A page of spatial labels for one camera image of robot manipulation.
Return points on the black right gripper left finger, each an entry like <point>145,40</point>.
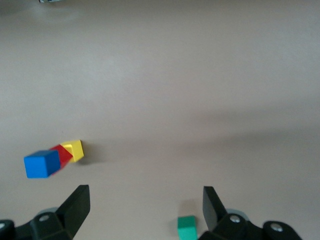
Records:
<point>71,215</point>

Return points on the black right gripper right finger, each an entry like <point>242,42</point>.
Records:
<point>215,217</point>

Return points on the blue wooden block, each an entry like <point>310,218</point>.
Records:
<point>41,165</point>

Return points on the red wooden block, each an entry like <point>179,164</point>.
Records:
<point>65,156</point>

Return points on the green wooden block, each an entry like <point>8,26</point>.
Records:
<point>186,227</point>

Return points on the yellow wooden block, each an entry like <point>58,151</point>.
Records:
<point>77,150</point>

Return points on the silver metal bracket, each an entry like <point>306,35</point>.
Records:
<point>50,1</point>

